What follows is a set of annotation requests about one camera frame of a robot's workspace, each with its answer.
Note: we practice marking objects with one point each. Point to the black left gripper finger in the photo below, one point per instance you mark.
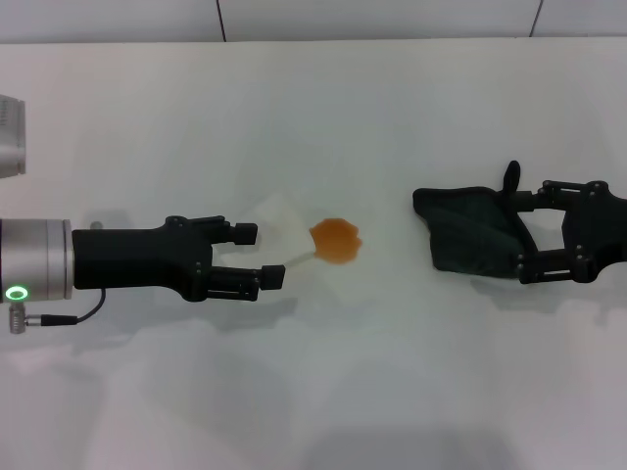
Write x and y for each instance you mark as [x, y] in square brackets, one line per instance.
[272, 276]
[245, 235]

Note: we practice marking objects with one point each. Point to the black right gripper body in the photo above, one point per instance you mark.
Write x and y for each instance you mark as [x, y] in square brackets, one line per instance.
[602, 230]

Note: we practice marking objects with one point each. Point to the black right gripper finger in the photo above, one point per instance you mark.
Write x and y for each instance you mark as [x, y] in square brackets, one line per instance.
[563, 267]
[573, 192]

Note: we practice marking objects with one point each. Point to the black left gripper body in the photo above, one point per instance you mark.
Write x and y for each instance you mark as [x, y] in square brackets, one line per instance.
[132, 257]

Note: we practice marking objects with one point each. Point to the white paper cup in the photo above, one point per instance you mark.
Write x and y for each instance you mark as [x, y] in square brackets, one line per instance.
[289, 225]

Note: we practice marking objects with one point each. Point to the dark blue rag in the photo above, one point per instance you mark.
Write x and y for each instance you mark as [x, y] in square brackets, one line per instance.
[465, 222]

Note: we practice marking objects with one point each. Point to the brown water stain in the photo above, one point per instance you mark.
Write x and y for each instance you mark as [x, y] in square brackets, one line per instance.
[337, 241]

